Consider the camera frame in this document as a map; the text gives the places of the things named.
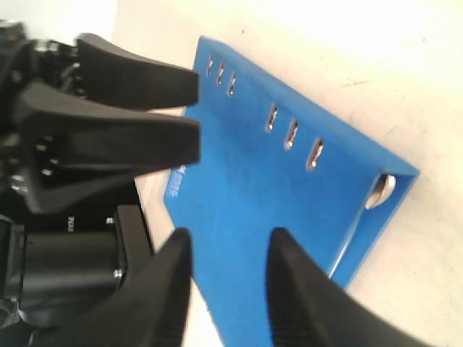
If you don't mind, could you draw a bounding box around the blue ring binder notebook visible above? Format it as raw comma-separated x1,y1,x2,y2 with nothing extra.
164,36,419,346

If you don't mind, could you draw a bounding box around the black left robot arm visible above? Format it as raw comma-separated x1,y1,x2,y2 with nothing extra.
1,20,200,346

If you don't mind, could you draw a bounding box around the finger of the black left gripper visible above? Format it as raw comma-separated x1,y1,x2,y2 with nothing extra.
76,33,199,111

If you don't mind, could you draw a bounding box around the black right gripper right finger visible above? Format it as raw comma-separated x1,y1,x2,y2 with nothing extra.
266,228,425,346

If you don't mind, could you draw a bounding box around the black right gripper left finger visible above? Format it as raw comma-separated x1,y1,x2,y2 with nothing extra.
34,228,192,346

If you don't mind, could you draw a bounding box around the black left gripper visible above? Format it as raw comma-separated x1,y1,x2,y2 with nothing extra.
1,21,200,223

